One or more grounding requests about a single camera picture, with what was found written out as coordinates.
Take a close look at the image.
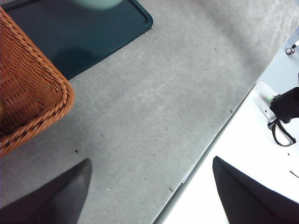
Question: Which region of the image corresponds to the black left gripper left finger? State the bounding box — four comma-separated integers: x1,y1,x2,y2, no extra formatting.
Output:
0,158,93,224

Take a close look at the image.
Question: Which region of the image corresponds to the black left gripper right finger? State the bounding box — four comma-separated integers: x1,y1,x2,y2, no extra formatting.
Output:
212,155,299,224

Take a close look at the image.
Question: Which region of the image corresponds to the teal ribbed bowl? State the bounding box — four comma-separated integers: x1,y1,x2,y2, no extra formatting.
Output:
74,0,123,10

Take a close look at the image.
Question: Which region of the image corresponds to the brown wicker basket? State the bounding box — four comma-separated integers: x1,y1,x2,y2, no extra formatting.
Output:
0,6,76,157

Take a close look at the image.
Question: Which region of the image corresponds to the black rectangular tray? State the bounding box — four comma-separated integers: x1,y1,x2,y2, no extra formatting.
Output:
2,0,154,81

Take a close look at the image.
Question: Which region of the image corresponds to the black looped cable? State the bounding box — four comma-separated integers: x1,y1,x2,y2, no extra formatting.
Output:
267,118,295,147

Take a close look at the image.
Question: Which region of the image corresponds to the black camera device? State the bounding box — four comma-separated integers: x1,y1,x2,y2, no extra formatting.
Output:
269,86,299,124

